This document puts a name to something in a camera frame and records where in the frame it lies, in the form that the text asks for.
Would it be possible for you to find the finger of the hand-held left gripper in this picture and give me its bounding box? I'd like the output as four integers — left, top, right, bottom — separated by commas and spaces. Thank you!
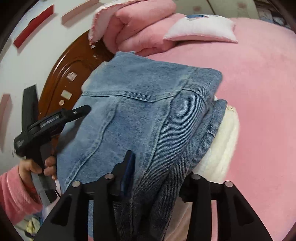
61, 104, 91, 122

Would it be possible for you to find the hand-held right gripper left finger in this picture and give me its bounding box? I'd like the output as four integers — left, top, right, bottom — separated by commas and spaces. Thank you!
33, 150, 137, 241

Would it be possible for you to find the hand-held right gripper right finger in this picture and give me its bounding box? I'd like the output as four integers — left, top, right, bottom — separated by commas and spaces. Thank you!
179, 174, 274, 241

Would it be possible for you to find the blue denim jacket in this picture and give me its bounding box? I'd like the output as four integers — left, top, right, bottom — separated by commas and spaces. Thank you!
55, 51, 228, 241

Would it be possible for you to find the person's left forearm pink sleeve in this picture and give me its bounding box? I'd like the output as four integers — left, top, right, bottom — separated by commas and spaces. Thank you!
0, 166, 43, 223

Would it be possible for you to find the person's left hand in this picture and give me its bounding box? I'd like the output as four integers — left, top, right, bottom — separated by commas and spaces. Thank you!
18, 155, 58, 181

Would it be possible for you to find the brown wooden headboard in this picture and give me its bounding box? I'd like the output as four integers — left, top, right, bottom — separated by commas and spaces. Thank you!
37, 35, 116, 150

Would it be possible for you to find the white folded fleece garment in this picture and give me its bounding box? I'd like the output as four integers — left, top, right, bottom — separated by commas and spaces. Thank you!
191, 97, 240, 184

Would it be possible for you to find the pink bed sheet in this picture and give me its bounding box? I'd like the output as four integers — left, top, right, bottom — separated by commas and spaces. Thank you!
143, 17, 296, 241

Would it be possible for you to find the pink folded quilt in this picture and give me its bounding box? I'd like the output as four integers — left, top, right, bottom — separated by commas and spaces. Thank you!
88, 0, 186, 57

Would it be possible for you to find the white pillow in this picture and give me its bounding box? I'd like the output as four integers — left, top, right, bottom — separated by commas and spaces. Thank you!
163, 14, 238, 43

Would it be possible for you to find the pink wall strip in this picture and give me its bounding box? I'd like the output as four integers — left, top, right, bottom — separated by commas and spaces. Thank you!
0, 94, 12, 153
61, 6, 95, 25

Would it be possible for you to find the red wall strip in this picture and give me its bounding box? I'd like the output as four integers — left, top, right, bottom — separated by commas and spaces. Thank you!
13, 5, 55, 49

